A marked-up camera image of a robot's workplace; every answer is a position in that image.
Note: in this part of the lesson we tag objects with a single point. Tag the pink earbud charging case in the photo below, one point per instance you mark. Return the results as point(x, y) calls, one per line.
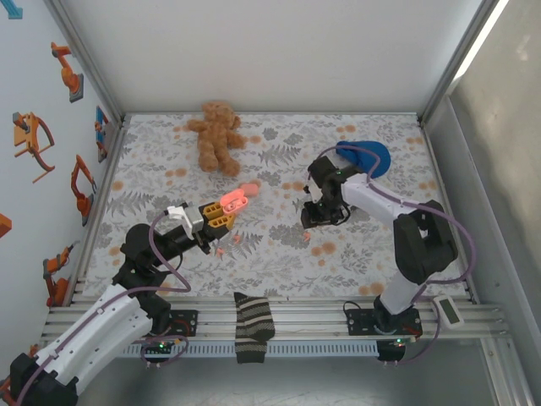
point(252, 189)
point(232, 203)

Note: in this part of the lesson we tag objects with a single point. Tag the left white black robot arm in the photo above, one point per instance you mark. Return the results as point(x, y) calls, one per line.
point(97, 330)

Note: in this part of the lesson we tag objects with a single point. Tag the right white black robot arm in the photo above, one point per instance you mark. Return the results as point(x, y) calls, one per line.
point(422, 237)

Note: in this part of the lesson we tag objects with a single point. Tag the blue fabric cap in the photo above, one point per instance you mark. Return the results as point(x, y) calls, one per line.
point(378, 158)

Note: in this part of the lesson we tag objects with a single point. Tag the floral patterned table mat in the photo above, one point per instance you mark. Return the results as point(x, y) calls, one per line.
point(274, 275)

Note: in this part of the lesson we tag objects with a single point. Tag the brown teddy bear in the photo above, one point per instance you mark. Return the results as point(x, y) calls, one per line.
point(215, 135)

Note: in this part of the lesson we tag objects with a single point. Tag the black beige striped sock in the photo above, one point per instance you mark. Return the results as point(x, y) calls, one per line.
point(253, 325)

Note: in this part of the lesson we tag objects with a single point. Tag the white rectangular tag device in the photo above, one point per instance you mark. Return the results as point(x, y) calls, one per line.
point(448, 312)

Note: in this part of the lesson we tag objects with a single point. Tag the orange gripper claw sticker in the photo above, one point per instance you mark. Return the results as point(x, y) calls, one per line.
point(25, 135)

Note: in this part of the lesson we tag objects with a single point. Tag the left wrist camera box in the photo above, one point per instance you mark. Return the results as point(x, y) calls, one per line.
point(194, 222)

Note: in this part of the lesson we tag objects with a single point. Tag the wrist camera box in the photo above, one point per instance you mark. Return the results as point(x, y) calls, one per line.
point(313, 192)
point(194, 222)

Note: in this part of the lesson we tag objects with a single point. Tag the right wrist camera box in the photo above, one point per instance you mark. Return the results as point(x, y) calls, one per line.
point(313, 192)

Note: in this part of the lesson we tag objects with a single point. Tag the aluminium rail base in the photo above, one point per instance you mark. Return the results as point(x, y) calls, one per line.
point(304, 321)

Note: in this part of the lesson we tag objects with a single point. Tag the blue orange wall sticker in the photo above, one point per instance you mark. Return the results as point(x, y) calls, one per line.
point(101, 127)

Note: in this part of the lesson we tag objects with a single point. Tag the orange block wall sticker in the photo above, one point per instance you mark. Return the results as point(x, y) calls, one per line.
point(4, 224)

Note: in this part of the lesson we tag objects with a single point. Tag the aluminium frame post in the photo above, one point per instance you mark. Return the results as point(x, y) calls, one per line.
point(88, 59)
point(460, 59)

